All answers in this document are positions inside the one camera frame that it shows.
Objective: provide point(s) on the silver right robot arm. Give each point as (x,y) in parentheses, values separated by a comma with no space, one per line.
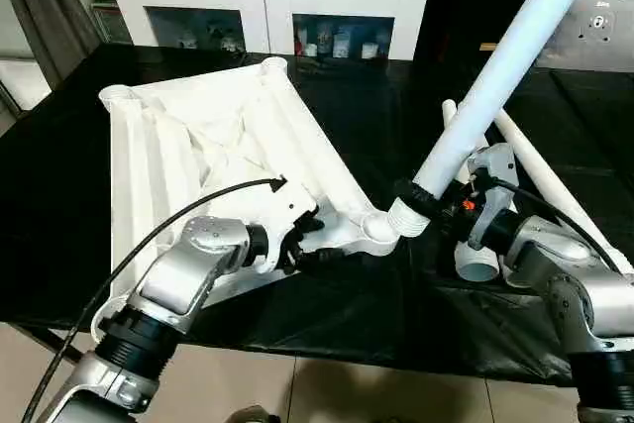
(584,284)

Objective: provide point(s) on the black metal frame bar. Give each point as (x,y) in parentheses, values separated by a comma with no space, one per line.
(44,343)

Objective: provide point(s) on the light grey cushion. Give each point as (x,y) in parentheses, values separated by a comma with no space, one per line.
(594,31)

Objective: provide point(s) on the white plastic table top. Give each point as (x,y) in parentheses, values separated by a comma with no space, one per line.
(198,136)

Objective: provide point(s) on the brown rounded robot part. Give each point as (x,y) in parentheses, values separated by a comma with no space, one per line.
(252,415)

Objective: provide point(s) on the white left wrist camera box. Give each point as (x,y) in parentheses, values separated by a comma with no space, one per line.
(287,205)

